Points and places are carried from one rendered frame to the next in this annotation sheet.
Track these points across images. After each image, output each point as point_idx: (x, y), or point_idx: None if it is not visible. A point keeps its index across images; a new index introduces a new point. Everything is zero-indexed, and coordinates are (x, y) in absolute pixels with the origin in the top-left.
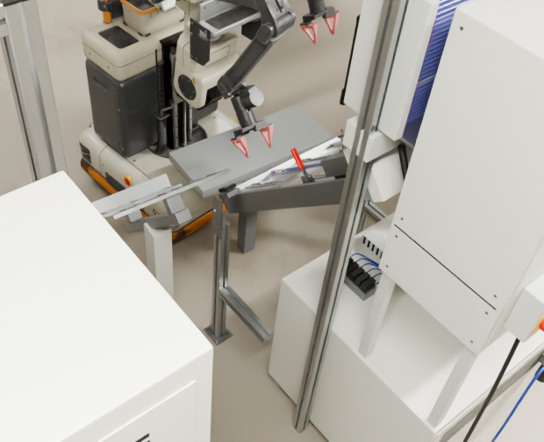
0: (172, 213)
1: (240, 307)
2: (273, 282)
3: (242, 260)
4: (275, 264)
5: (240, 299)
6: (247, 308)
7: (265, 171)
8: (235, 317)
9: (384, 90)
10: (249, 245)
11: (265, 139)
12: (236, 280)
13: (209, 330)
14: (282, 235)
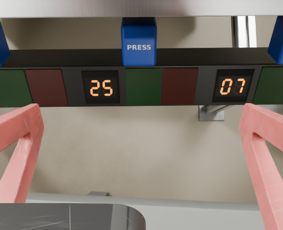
0: None
1: (249, 25)
2: (106, 128)
3: (116, 184)
4: (84, 152)
5: (240, 38)
6: (240, 17)
7: (55, 194)
8: (180, 112)
9: None
10: (97, 193)
11: (21, 190)
12: (144, 160)
13: (219, 114)
14: (41, 189)
